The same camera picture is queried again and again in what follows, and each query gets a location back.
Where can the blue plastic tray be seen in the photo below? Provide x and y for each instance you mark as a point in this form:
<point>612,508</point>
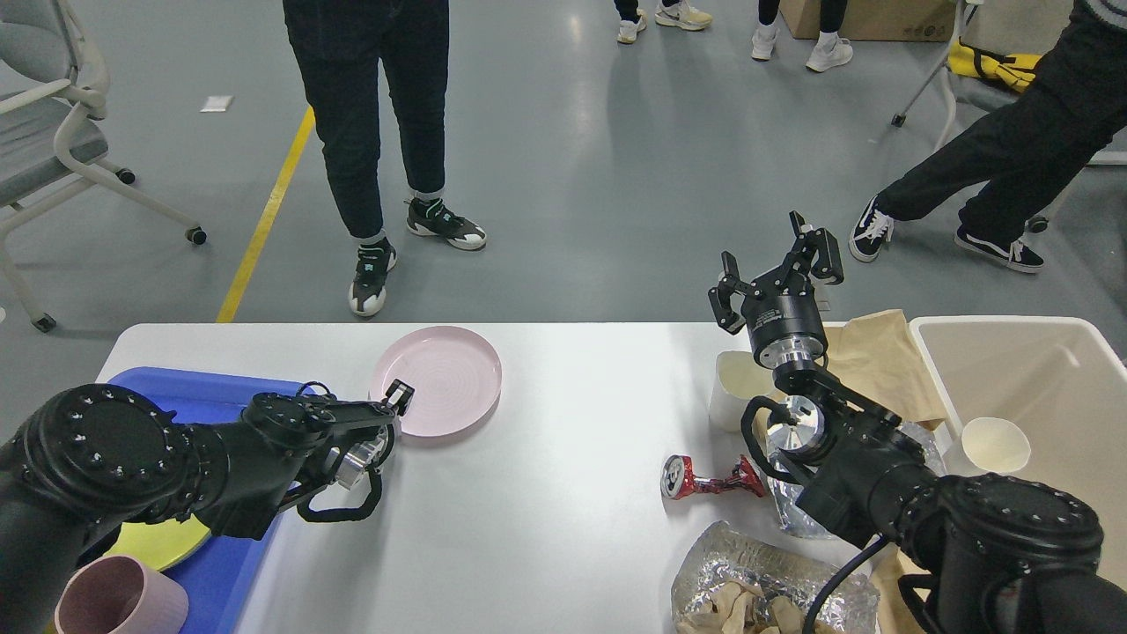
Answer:
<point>218,576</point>

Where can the crushed red soda can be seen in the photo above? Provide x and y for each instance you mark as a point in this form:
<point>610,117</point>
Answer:
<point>678,480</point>

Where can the cardboard box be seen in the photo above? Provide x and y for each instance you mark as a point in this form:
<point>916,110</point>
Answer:
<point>875,20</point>

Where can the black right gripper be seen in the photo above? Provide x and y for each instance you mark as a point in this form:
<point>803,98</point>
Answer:
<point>783,326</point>

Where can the grey office chair left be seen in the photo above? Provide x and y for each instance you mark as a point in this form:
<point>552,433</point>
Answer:
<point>52,146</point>

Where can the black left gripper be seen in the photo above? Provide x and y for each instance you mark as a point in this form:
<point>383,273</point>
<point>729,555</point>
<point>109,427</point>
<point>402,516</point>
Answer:
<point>357,456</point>

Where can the white plastic bin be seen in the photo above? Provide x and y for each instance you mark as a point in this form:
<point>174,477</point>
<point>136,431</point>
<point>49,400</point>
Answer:
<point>1062,384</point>

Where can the brown paper bag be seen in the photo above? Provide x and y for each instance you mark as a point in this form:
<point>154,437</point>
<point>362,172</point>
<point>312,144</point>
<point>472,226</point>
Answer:
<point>875,356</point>

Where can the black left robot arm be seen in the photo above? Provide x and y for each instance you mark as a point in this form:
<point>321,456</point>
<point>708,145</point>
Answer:
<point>97,456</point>

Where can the yellow plate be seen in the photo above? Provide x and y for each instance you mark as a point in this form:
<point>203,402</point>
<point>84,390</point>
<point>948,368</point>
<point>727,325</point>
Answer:
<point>160,545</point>

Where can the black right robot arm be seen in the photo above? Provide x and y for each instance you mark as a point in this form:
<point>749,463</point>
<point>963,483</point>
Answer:
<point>996,553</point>

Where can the yellow backpack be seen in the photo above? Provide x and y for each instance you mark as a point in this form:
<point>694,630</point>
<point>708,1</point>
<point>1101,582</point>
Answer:
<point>1015,72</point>

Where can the white paper cup on table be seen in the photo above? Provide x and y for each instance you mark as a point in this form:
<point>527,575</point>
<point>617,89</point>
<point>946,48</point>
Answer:
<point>738,379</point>

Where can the crumpled aluminium foil front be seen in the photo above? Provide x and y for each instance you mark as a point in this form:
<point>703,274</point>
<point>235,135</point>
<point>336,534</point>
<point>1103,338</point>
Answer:
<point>722,555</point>

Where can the person in white sneakers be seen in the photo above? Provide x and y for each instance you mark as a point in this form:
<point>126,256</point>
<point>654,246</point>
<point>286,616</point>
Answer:
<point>829,52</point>

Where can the pink mug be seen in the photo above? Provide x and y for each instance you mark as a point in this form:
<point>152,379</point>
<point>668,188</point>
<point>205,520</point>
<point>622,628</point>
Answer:
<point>120,594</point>

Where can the white paper cup in bin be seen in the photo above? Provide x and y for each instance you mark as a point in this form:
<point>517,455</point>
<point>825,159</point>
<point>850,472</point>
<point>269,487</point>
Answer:
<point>988,445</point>

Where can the brown crumpled paper in foil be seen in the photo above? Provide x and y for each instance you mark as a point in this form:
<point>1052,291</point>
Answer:
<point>737,607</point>

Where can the pink plate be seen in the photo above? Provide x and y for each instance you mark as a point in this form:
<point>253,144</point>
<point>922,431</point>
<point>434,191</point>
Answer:
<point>456,376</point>

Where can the crumpled silver foil bag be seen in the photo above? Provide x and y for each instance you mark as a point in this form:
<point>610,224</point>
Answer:
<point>796,522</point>

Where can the grey chair right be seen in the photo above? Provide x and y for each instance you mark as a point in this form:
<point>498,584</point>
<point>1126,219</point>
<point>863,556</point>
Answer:
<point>1003,27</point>

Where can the person in black canvas shoes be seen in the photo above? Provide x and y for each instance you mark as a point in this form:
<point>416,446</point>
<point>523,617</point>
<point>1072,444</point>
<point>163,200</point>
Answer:
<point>1022,155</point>

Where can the person in black sneakers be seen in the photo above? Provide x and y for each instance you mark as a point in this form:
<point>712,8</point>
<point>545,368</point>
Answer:
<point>343,49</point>

